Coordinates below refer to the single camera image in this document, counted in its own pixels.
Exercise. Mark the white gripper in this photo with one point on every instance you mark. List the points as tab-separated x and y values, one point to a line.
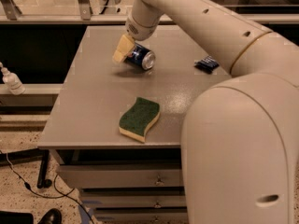
139	30

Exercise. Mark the blue pepsi can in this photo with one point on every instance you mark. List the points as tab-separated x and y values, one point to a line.
142	57

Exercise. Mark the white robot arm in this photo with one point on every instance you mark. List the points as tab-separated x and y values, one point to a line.
240	138

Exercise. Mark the green yellow sponge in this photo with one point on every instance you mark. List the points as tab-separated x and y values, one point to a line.
136	121

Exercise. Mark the dark blue snack packet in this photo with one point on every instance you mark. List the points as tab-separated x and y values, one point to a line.
207	65

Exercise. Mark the white spray bottle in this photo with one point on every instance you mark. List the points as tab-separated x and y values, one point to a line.
12	81

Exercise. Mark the top grey drawer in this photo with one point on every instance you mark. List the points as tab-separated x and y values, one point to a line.
121	176

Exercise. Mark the grey drawer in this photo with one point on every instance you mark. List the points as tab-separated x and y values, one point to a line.
121	176
147	197
140	214

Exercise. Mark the grey drawer cabinet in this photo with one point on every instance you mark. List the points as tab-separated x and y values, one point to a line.
83	127

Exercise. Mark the middle grey drawer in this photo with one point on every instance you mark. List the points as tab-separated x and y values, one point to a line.
147	197

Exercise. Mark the black stand leg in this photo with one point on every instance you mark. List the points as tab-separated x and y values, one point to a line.
29	155

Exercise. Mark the bottom grey drawer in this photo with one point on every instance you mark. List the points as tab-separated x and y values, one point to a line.
140	214

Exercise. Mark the metal railing frame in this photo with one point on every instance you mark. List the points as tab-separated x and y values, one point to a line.
62	14

